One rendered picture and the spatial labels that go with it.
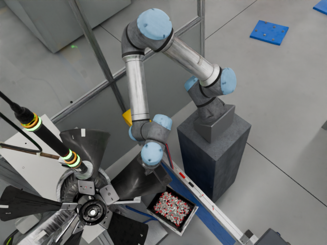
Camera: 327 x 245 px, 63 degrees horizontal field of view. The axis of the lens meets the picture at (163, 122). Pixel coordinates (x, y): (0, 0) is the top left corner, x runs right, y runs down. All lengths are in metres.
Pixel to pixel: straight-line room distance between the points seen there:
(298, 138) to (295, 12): 1.77
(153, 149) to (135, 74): 0.33
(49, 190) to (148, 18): 0.95
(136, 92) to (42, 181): 0.67
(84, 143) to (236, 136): 0.81
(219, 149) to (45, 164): 0.89
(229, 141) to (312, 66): 2.00
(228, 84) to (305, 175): 1.59
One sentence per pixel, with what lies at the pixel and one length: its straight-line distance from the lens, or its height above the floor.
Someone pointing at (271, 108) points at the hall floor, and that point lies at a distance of 2.88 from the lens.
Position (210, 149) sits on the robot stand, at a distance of 1.48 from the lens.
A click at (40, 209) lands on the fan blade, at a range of 1.27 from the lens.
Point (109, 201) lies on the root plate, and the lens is 1.27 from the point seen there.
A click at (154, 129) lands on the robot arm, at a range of 0.98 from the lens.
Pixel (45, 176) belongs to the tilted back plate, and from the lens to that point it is 1.45.
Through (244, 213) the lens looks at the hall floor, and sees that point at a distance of 2.42.
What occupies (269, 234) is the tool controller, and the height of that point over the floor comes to 1.25.
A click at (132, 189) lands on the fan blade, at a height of 1.16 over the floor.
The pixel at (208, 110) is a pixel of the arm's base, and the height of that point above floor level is 1.21.
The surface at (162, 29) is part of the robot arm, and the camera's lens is 1.03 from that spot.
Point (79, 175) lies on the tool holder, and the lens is 1.03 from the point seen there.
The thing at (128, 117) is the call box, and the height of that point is 1.07.
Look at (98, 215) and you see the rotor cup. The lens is 1.24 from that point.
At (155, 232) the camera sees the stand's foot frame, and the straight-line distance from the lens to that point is 2.32.
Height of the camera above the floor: 2.34
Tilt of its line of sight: 58 degrees down
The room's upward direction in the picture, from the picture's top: 15 degrees counter-clockwise
